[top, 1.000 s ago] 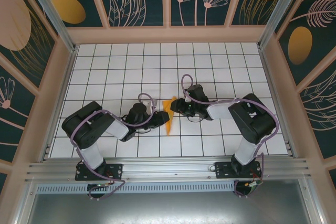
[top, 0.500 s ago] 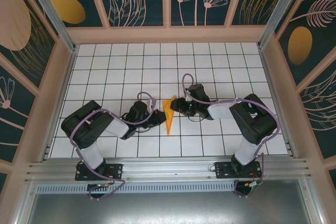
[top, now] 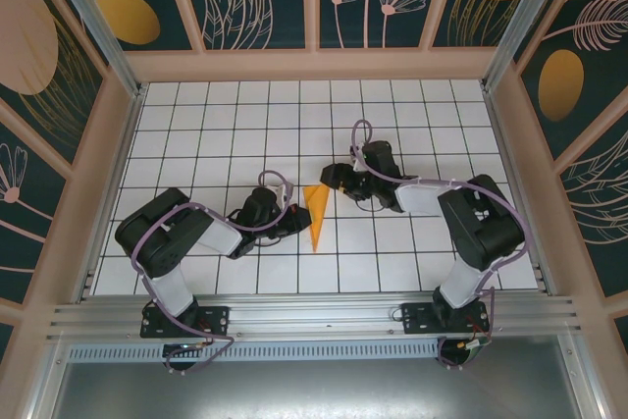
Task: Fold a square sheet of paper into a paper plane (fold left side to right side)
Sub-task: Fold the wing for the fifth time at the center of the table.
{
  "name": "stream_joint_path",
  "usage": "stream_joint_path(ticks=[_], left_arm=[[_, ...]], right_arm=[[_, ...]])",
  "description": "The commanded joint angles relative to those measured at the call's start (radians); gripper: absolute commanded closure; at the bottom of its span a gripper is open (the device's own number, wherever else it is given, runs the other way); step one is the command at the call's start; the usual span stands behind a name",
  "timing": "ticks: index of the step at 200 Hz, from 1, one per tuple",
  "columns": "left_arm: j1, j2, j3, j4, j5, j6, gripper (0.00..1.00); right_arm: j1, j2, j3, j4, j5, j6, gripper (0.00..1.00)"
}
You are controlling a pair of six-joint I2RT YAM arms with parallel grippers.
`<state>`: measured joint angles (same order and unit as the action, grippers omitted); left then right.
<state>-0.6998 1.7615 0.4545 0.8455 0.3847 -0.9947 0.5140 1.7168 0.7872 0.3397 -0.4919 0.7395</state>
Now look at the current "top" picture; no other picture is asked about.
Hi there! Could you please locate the orange cloth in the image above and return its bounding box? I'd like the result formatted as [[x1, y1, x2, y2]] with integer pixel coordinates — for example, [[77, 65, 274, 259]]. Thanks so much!
[[302, 183, 331, 253]]

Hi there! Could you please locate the grey metal sheet panel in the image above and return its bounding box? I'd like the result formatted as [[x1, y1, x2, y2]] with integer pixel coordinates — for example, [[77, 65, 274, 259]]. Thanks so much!
[[48, 359, 585, 419]]

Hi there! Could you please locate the green circuit board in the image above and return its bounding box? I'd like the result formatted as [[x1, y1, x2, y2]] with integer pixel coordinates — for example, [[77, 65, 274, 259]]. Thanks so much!
[[455, 335, 492, 356]]

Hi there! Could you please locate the aluminium mounting rail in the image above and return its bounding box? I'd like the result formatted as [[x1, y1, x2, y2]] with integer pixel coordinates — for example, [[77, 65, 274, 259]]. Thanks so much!
[[46, 293, 583, 346]]

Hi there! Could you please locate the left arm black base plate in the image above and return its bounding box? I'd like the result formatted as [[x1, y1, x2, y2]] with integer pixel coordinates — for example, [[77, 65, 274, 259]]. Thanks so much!
[[139, 304, 232, 340]]

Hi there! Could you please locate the slotted grey cable duct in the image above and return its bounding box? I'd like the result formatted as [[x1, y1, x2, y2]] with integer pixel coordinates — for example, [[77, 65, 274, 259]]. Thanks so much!
[[66, 343, 443, 362]]

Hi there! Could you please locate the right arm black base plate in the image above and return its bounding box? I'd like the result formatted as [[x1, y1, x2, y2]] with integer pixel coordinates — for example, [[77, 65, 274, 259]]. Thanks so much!
[[400, 301, 491, 337]]

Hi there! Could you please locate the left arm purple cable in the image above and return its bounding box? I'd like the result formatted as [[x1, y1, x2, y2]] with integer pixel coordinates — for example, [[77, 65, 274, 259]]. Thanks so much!
[[131, 171, 295, 376]]

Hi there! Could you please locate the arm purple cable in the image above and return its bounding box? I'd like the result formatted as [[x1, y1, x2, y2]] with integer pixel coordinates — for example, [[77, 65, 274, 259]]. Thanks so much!
[[350, 119, 534, 372], [131, 171, 295, 376]]

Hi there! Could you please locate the aluminium corner post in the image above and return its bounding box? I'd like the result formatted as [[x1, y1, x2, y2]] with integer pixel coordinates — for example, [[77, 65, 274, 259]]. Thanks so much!
[[480, 0, 575, 94], [38, 0, 148, 99]]

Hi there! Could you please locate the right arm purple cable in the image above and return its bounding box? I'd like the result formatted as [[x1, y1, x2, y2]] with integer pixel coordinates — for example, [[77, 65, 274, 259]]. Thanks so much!
[[350, 119, 534, 372]]

